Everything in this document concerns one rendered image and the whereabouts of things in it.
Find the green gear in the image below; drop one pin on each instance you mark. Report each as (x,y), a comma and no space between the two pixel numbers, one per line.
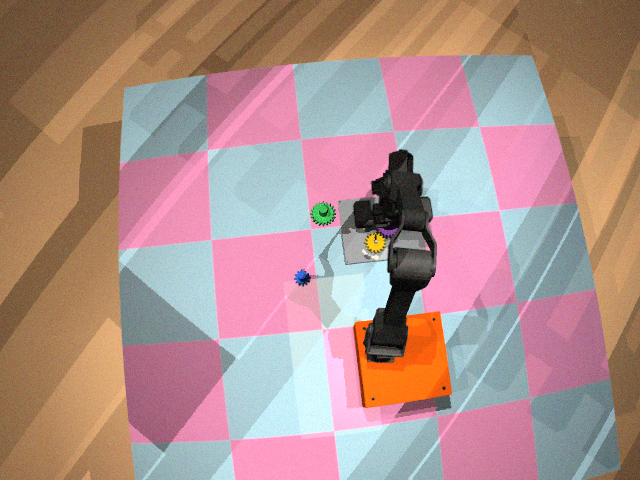
(322,213)

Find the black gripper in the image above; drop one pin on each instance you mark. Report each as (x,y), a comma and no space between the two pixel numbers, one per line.
(363,213)

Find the yellow gear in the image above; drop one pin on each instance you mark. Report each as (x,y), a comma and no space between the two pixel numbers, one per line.
(375,247)

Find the blue gear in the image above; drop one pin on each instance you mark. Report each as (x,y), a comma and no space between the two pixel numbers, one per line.
(302,278)

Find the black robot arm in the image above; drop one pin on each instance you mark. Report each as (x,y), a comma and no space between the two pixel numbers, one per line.
(410,270)

